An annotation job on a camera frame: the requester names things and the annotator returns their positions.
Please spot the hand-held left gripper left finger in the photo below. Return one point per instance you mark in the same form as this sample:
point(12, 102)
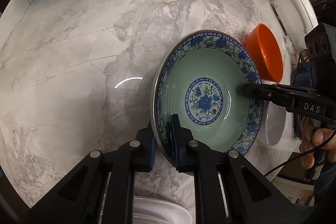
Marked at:
point(118, 161)

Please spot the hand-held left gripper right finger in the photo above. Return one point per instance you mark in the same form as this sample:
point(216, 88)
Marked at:
point(176, 140)

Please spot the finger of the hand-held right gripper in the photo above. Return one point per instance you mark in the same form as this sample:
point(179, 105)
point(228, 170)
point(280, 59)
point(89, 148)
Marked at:
point(296, 88)
point(262, 94)

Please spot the blue floral ceramic bowl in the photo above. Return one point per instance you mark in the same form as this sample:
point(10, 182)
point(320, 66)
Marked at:
point(210, 71)

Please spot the small white deep plate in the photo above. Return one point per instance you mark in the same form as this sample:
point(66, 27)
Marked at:
point(147, 220)

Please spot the large white plate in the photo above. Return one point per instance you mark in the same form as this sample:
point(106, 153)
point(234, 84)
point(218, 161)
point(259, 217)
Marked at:
point(168, 207)

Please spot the person's right forearm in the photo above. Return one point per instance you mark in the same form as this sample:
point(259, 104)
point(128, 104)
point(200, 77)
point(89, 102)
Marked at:
point(326, 187)

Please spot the person's right hand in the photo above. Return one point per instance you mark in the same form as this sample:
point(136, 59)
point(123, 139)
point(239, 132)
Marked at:
point(319, 138)

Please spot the dark blue cooking appliance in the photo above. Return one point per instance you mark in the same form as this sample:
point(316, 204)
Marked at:
point(303, 79)

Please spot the white bowl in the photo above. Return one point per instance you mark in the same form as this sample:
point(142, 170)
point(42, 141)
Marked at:
point(275, 126)

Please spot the orange bowl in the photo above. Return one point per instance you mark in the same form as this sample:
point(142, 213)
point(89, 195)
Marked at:
point(265, 56)

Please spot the white and purple rice cooker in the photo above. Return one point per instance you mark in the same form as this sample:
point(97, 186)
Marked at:
point(296, 11)

